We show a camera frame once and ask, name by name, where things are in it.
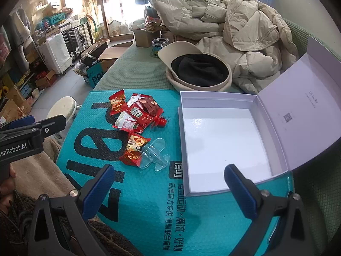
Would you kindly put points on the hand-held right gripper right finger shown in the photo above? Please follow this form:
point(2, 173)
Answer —
point(239, 192)

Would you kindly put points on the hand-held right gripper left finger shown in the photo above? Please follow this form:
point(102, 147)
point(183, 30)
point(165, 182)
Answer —
point(98, 189)

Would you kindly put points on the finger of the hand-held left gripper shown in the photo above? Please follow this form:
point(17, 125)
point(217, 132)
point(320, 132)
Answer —
point(22, 121)
point(50, 126)

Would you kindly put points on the red gold snack packet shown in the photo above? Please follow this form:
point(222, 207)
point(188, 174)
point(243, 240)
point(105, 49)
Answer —
point(117, 103)
point(133, 149)

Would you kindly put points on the white gift box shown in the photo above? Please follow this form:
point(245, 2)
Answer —
point(221, 138)

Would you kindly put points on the long red white packet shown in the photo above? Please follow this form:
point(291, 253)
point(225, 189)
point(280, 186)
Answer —
point(124, 119)

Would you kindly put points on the person's left hand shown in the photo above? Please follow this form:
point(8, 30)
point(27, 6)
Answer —
point(5, 186)

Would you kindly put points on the brown cardboard boxes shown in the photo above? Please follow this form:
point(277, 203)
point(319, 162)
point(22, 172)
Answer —
point(14, 106)

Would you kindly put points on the white round stool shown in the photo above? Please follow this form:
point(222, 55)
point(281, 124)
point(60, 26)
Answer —
point(62, 106)

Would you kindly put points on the red cardboard box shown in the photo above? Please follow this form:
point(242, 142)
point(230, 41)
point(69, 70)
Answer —
point(46, 78)

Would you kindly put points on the teal bubble mailer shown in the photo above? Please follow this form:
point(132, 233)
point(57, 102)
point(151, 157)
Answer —
point(149, 205)

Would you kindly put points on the teal cardboard box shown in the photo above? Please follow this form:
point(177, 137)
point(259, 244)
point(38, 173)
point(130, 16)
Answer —
point(93, 77)

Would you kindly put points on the white appliance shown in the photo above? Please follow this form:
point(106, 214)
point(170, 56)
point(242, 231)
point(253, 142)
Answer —
point(56, 53)

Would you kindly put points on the dark shoe box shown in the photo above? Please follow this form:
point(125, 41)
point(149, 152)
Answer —
point(93, 49)

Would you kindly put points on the hanging grey coat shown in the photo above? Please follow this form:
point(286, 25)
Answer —
point(20, 32)

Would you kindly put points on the open brown cardboard box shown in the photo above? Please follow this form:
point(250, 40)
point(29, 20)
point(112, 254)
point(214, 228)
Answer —
point(109, 56)

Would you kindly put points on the black oil heater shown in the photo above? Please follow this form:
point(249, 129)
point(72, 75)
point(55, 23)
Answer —
point(77, 37)

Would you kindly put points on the green quilted cover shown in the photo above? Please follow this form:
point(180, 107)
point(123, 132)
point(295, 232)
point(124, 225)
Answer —
point(138, 66)

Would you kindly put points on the green hoop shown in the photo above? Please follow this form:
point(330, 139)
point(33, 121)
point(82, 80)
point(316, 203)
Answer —
point(94, 29)

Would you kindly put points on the teal shipping box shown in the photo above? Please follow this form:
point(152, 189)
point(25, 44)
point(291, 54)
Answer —
point(54, 18)

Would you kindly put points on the beige cap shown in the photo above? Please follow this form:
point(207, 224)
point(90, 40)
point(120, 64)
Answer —
point(199, 69)

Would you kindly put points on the glass jar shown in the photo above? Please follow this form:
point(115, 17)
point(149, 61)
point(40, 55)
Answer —
point(159, 48)

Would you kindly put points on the red snack bags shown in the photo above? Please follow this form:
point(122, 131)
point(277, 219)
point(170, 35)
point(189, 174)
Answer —
point(151, 24)

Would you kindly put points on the cream puffer jacket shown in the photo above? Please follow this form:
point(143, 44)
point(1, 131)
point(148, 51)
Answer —
point(253, 40)

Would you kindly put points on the pale khaki puffer jacket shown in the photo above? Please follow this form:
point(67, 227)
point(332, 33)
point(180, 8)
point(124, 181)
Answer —
point(183, 8)

